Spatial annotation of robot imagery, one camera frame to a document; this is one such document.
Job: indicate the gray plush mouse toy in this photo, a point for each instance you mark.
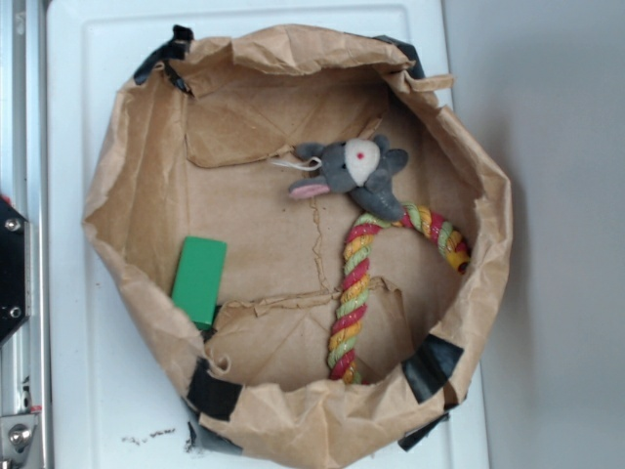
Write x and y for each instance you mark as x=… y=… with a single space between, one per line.
x=363 y=169

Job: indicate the green rectangular block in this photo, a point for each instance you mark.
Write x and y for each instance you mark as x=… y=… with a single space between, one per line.
x=198 y=278

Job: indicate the brown paper bag bin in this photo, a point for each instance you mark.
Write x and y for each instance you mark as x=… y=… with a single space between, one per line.
x=188 y=153

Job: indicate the multicolour twisted rope toy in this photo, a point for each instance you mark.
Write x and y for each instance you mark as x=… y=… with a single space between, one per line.
x=450 y=244

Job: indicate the black metal bracket plate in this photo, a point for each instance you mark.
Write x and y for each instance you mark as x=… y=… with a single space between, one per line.
x=14 y=243

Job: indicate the aluminium frame rail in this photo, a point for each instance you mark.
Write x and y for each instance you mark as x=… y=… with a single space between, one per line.
x=25 y=358

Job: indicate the silver corner bracket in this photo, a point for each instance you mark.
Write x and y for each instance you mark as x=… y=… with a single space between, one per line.
x=17 y=435

